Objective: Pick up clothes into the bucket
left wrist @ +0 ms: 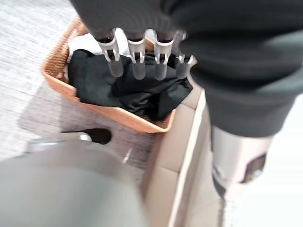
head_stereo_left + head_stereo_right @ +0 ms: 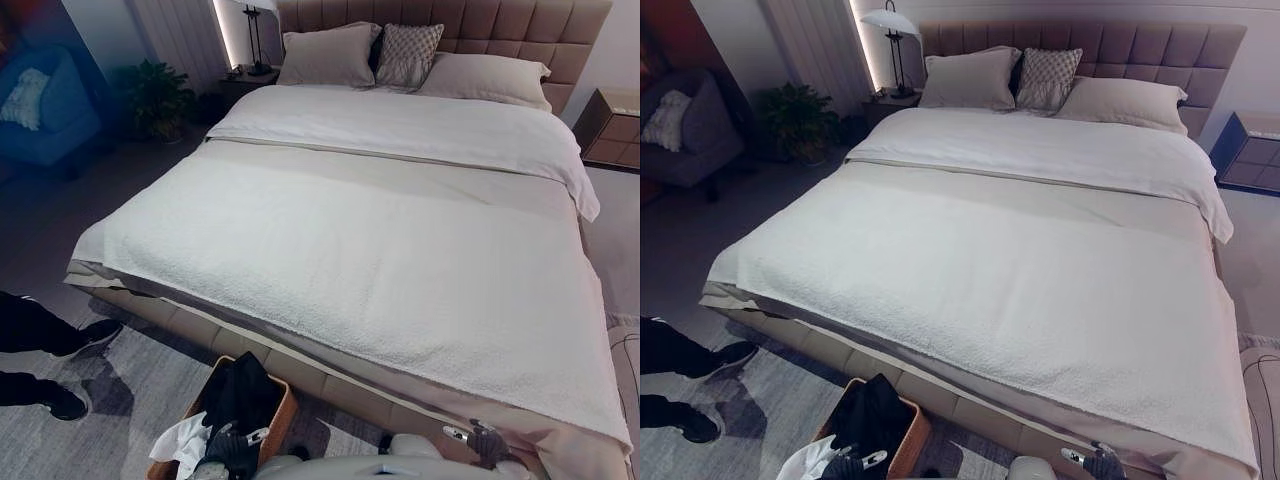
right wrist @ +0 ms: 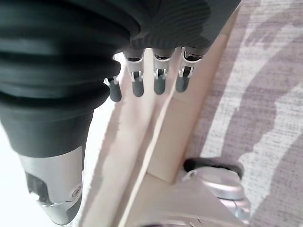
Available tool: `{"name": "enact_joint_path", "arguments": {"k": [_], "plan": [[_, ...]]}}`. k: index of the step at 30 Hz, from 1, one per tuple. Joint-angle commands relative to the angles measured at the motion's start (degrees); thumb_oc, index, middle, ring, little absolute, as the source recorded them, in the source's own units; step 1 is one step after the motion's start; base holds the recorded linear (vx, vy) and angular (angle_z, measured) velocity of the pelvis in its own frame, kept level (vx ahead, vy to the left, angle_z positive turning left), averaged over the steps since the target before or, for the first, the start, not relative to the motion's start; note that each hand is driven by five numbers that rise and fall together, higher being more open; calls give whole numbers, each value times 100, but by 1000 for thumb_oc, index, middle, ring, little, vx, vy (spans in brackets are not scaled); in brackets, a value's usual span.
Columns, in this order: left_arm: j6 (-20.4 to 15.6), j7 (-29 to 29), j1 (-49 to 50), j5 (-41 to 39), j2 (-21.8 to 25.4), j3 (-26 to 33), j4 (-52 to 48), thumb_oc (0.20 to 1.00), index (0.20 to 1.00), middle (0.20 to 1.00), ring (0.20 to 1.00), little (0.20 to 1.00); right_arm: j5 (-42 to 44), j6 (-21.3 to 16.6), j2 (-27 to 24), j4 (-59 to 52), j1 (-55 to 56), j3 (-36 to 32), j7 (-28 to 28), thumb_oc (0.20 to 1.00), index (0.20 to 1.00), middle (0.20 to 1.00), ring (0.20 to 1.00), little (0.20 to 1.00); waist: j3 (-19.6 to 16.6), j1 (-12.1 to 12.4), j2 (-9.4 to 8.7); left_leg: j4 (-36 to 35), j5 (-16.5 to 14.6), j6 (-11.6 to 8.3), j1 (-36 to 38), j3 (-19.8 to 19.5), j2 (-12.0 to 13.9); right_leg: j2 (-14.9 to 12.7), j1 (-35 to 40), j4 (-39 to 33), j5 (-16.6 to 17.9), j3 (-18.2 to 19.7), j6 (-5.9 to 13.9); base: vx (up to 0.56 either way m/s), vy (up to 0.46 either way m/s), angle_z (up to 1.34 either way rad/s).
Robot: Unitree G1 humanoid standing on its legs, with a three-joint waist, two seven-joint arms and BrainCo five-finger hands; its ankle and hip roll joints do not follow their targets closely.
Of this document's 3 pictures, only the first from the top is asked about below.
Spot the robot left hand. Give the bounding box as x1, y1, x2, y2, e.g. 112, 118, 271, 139
70, 0, 303, 200

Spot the black garment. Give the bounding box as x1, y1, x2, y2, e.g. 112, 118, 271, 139
67, 48, 194, 120

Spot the beige leather sofa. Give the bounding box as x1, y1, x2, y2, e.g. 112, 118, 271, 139
141, 87, 228, 227

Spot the white garment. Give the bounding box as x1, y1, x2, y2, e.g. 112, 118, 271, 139
63, 28, 157, 80

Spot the robot dark foot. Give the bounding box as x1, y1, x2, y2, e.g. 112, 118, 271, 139
80, 128, 113, 146

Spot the orange woven basket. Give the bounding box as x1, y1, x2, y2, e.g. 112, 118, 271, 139
41, 17, 177, 134

